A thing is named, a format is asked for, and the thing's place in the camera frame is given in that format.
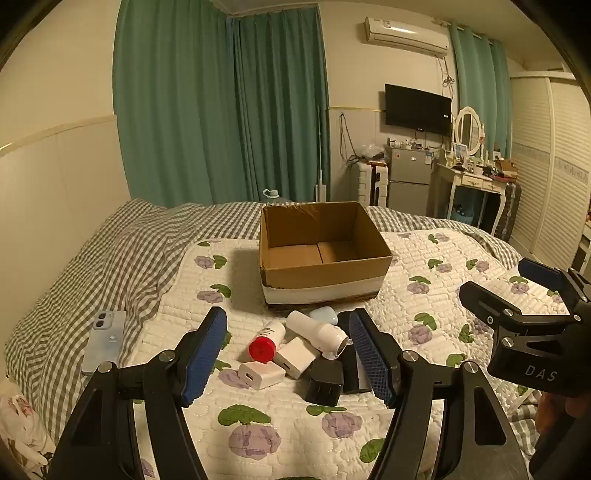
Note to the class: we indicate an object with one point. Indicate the black plug charger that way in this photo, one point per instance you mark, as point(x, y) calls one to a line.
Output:
point(323, 381)

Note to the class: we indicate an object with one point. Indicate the dark suitcase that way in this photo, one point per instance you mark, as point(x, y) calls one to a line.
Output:
point(511, 207)

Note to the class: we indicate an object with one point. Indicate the clear plastic bag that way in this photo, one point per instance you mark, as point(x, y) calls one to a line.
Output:
point(373, 151)

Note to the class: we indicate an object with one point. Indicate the green curtain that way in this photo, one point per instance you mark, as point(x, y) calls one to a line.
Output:
point(175, 101)
point(281, 106)

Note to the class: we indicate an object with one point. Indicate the white oval mirror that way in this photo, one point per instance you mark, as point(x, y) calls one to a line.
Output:
point(470, 129)

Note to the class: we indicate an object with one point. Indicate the teal curtain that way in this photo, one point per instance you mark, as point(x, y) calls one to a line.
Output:
point(480, 92)

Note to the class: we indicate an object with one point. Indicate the grey checked bed sheet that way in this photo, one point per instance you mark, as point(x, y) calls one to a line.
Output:
point(115, 258)

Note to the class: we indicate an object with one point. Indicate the white cylindrical device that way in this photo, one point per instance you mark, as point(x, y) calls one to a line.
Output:
point(314, 328)

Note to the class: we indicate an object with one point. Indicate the white plastic bag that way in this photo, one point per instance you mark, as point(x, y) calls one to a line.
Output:
point(21, 429)

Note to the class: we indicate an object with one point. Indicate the white air conditioner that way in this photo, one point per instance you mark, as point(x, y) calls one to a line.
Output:
point(406, 37)

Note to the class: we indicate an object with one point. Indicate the white suitcase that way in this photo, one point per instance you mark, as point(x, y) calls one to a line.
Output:
point(371, 182)

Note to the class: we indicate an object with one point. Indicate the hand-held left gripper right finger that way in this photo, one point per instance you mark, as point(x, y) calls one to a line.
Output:
point(369, 360)

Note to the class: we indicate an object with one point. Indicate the black wall television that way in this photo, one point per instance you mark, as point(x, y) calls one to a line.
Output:
point(418, 110)

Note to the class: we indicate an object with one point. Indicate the black rectangular box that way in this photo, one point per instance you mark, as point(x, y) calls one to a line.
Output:
point(353, 369)

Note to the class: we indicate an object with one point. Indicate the brown small box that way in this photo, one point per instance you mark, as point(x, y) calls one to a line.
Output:
point(505, 168)

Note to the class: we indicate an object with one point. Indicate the white slatted wardrobe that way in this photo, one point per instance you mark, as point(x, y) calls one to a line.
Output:
point(549, 166)

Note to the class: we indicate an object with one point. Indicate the white floral quilt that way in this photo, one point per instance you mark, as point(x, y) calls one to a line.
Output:
point(286, 429)

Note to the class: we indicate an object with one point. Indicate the white dressing table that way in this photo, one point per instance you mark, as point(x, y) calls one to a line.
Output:
point(466, 182)

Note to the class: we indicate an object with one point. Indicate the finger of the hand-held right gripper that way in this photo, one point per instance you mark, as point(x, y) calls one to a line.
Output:
point(542, 273)
point(489, 307)

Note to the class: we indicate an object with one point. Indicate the white bottle with red cap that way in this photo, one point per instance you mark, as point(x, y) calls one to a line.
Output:
point(269, 336)

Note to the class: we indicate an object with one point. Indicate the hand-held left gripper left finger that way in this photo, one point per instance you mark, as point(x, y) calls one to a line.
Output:
point(205, 355)

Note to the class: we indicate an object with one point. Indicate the light blue smartphone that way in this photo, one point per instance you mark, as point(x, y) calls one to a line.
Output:
point(104, 341)

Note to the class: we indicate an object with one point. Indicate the silver small fridge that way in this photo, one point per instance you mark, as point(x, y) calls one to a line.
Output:
point(411, 180)

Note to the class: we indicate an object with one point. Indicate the cardboard box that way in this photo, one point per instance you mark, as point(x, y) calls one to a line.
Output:
point(323, 277)

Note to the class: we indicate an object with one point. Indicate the white block charger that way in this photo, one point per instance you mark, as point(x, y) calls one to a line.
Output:
point(295, 357)

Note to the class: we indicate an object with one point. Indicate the person's right hand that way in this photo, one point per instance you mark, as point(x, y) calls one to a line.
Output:
point(549, 410)

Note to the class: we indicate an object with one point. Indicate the light blue earbuds case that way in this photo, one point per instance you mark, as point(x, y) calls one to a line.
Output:
point(323, 314)

